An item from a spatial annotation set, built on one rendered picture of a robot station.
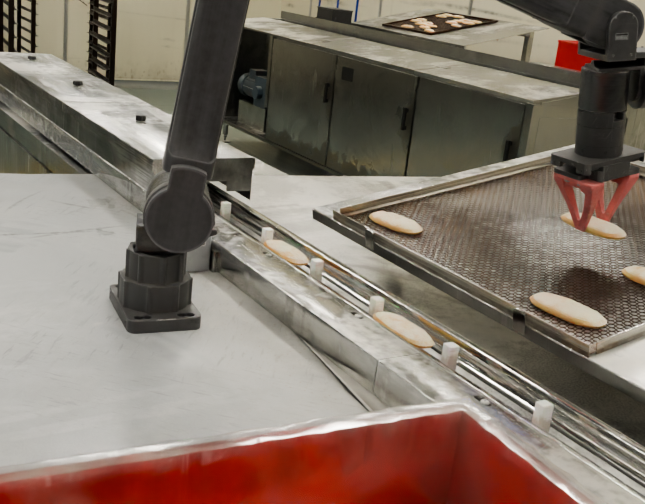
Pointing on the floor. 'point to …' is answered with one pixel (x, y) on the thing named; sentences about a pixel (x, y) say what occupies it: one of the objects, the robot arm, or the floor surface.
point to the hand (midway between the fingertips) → (591, 220)
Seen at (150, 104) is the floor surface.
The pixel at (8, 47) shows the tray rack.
